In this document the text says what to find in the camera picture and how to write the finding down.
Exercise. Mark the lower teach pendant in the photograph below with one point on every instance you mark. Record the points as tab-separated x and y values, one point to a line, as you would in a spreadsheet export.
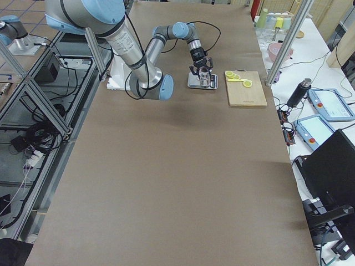
314	130

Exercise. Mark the glass sauce bottle steel spout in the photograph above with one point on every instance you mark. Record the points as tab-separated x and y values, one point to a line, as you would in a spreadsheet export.
205	76

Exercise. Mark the aluminium frame post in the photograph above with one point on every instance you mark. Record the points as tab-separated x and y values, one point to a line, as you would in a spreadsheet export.
298	20

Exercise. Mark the lemon slice on knife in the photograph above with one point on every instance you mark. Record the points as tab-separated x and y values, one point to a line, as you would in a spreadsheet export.
247	83

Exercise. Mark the digital kitchen scale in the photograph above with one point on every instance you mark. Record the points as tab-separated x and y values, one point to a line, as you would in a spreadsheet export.
195	82

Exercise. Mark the black computer monitor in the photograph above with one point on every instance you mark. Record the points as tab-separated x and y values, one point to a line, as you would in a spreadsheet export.
329	175

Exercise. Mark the wooden cutting board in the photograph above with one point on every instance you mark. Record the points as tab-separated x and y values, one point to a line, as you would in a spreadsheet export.
240	96

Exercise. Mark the teach pendant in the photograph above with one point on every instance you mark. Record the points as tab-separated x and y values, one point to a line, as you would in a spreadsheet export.
314	130
330	104

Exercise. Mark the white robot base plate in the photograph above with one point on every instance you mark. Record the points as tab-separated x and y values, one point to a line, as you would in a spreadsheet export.
118	74

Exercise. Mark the pink bowl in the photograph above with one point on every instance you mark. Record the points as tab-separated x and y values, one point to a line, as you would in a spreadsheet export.
273	50

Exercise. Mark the green bottle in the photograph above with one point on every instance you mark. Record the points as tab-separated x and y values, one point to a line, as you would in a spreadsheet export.
262	18

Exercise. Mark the upper teach pendant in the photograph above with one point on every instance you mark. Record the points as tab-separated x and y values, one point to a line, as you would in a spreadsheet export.
330	104

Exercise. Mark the black power strip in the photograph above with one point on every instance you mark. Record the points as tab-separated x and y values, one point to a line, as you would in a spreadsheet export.
287	128

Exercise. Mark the yellow plastic knife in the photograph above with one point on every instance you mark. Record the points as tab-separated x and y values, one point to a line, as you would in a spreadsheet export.
235	80

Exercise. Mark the black thermos bottle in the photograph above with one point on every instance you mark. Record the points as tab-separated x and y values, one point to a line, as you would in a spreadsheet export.
300	91

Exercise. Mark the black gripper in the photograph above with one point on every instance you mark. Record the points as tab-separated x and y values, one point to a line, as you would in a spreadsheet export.
197	56

